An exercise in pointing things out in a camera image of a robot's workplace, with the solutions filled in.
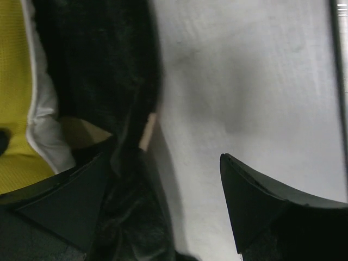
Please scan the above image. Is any black floral pillowcase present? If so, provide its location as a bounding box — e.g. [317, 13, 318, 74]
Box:
[33, 1, 191, 260]

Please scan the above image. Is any cream yellow-edged pillow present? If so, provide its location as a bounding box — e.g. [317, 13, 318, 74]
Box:
[1, 1, 110, 194]

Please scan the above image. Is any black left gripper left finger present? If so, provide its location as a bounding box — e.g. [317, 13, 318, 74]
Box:
[1, 153, 109, 256]

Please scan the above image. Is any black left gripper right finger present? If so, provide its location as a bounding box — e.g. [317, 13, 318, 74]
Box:
[220, 153, 347, 256]

